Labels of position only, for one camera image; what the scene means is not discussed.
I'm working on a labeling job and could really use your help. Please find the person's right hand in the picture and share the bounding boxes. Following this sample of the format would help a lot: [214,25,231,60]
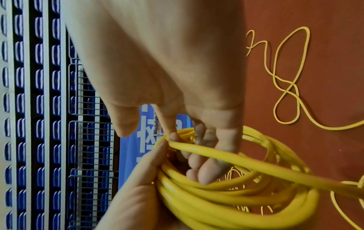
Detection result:
[60,0,246,186]

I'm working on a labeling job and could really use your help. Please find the person's left hand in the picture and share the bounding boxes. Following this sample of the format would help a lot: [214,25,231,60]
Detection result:
[93,132,188,230]

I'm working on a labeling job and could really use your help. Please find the blue banner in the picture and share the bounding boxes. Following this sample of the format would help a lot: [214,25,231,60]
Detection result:
[116,104,195,192]

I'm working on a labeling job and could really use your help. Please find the rows of blue seats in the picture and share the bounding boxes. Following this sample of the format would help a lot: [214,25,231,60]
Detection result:
[0,0,121,230]

